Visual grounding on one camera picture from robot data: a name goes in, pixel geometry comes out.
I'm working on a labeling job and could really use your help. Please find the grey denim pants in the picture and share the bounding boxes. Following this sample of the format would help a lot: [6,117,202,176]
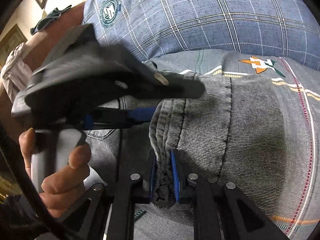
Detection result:
[83,71,287,240]

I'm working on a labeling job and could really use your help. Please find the green cloth on sofa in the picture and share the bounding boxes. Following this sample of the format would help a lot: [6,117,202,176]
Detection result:
[30,5,72,36]

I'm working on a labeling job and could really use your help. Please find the blue plaid sofa back cushion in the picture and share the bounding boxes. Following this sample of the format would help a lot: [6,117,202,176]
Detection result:
[82,0,319,70]

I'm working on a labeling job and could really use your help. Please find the grey patterned sofa seat cover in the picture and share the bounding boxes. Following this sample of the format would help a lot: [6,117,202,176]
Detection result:
[135,49,319,239]

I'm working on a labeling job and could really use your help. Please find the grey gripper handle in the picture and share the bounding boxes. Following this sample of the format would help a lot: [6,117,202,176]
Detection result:
[31,128,86,193]

